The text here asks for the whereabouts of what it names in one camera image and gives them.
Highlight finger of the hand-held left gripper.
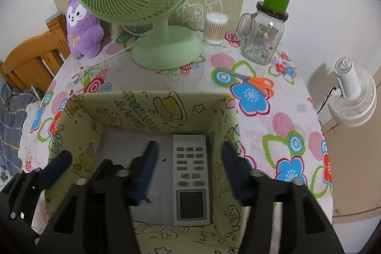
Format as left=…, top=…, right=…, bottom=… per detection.
left=0, top=150, right=74, bottom=207

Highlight black fan cable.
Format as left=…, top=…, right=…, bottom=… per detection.
left=316, top=87, right=338, bottom=115

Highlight orange-handled scissors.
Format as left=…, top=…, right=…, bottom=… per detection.
left=222, top=70, right=275, bottom=98

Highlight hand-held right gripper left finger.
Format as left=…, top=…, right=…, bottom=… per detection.
left=30, top=139, right=160, bottom=254

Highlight cartoon-print fabric storage box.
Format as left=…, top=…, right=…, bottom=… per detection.
left=48, top=90, right=247, bottom=254

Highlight white floor fan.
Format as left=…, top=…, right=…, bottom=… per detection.
left=327, top=57, right=377, bottom=127

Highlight floral tablecloth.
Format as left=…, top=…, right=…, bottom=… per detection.
left=22, top=31, right=334, bottom=254

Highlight white remote control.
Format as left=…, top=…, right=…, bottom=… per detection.
left=172, top=135, right=214, bottom=227

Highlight white cloth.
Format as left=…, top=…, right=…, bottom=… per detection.
left=21, top=101, right=45, bottom=159

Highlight purple plush toy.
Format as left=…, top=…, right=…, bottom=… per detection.
left=66, top=0, right=105, bottom=59

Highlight glass handled jar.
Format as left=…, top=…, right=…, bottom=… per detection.
left=236, top=1, right=290, bottom=65

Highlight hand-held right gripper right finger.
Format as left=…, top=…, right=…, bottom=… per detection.
left=220, top=140, right=348, bottom=254

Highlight clear cotton swab container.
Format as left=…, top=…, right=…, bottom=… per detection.
left=203, top=12, right=229, bottom=45

